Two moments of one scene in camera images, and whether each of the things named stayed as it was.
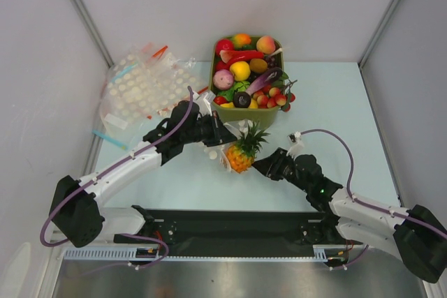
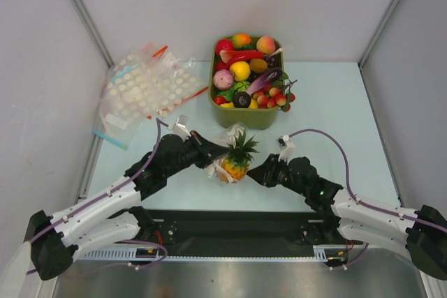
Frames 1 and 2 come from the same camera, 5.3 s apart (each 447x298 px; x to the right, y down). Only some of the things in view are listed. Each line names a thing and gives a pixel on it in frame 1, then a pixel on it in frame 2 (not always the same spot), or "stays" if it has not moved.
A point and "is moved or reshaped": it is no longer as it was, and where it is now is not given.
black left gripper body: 207,130 → 195,152
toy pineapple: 241,156 is moved or reshaped
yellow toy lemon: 240,70 stays
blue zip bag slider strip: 110,139 stays
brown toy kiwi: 258,65 stays
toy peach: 265,45 stays
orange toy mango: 241,39 stays
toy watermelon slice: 226,55 stays
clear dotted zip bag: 220,151 is moved or reshaped
